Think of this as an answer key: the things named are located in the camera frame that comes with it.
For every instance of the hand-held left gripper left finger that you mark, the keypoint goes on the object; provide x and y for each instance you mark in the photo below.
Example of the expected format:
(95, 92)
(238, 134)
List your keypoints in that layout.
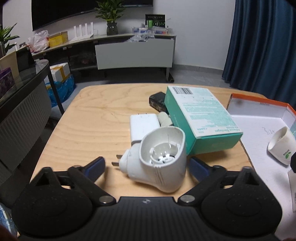
(93, 168)

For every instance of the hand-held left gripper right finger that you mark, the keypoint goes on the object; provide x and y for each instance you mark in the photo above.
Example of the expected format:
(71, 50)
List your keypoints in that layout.
(197, 169)

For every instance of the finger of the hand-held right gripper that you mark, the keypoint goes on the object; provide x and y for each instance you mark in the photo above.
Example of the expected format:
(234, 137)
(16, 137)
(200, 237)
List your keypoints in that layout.
(293, 162)

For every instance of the white cup with green leaf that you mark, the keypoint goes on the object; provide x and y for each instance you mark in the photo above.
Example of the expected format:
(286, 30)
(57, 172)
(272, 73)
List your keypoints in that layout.
(281, 148)

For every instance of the white plug-in device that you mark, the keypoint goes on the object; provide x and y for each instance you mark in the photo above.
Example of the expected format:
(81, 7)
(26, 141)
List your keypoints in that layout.
(161, 162)

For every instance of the orange white cardboard box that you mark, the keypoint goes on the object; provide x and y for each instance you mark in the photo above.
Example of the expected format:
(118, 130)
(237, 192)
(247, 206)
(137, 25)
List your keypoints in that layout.
(259, 143)

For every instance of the teal cardboard box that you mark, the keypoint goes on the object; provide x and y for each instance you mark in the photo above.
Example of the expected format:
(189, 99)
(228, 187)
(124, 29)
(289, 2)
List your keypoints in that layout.
(201, 115)

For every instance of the white ribbed cylinder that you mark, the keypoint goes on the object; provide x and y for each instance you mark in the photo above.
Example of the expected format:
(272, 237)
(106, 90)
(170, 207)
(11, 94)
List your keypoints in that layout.
(164, 119)

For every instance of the white charger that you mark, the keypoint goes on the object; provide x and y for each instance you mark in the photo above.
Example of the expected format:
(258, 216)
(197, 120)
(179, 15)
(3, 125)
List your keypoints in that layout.
(143, 126)

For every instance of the black charger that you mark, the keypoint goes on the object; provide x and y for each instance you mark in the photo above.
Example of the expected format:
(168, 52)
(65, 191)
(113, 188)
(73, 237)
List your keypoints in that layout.
(157, 100)

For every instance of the blue plastic bag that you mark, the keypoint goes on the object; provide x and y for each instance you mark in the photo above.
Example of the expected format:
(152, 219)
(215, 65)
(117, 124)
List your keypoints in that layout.
(61, 90)

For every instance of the dark curved counter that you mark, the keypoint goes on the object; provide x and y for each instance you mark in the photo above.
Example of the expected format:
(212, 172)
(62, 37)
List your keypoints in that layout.
(23, 120)

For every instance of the white taped cardboard box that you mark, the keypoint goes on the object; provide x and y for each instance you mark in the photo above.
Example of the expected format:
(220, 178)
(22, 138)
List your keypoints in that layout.
(60, 71)

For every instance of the blue curtain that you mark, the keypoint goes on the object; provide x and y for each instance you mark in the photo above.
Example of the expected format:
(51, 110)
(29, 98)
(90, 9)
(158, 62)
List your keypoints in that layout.
(261, 46)

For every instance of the grey tv cabinet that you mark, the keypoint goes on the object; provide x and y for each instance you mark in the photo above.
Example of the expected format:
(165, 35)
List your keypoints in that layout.
(134, 53)

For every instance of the purple patterned tin box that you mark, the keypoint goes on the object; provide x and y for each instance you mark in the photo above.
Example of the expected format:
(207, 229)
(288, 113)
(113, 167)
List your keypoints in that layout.
(7, 81)

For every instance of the beige box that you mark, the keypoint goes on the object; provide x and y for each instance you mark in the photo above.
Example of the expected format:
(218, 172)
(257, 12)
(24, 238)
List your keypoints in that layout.
(10, 63)

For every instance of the yellow box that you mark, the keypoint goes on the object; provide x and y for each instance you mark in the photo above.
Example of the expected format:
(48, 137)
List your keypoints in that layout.
(57, 39)

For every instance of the red white plastic bag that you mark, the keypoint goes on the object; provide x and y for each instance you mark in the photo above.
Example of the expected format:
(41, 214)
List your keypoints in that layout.
(39, 41)

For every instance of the white router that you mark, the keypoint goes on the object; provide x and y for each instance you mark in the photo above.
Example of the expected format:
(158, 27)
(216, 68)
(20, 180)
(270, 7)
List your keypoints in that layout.
(83, 30)

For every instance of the pile of small packets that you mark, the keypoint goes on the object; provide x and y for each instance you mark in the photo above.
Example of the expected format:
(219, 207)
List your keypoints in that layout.
(150, 31)

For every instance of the bamboo plant in glass vase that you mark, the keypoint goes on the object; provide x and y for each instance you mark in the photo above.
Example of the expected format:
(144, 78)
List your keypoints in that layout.
(111, 18)

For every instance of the green black box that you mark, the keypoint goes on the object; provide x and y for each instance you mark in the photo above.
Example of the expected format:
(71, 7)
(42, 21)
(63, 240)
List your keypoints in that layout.
(155, 20)

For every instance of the green leafy plant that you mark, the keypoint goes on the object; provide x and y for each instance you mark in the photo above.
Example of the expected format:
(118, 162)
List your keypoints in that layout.
(7, 37)

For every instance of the black picture frame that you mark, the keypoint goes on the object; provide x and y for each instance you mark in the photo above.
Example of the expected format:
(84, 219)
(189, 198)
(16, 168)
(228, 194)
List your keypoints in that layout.
(24, 59)

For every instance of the wall television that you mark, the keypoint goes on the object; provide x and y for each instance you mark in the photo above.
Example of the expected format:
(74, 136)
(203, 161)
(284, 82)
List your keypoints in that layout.
(76, 11)

